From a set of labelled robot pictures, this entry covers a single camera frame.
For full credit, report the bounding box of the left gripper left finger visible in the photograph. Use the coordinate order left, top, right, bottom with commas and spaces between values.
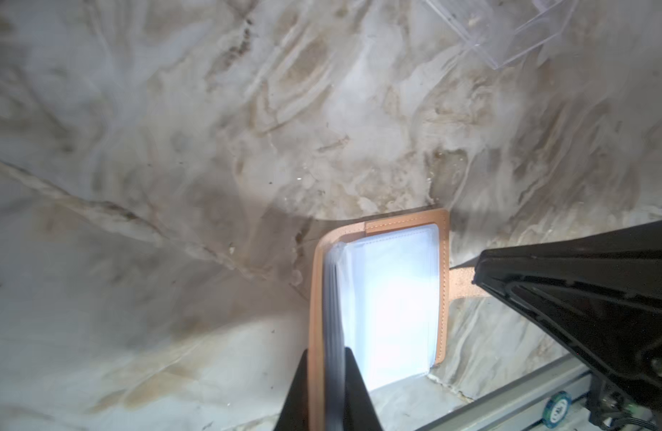
273, 350, 309, 431

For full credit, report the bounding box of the clear acrylic card stand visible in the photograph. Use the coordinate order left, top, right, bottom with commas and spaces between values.
427, 0, 577, 69

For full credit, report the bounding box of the pink leather card holder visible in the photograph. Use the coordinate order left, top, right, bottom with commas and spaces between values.
307, 208, 494, 431

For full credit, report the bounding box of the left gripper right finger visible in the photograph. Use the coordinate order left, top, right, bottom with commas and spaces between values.
343, 348, 383, 431

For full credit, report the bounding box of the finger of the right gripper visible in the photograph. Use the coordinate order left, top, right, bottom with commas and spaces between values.
474, 220, 662, 413

